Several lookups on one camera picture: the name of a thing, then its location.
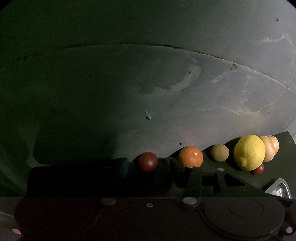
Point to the dark red cherry tomato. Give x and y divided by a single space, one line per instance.
148 161

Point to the small orange tangerine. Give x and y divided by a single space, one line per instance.
191 156

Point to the brown kiwi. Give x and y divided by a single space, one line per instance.
220 152

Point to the yellow lemon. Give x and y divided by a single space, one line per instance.
249 152

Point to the smooth tan passion fruit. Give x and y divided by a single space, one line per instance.
275 143

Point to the silver metal tray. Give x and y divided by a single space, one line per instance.
279 188

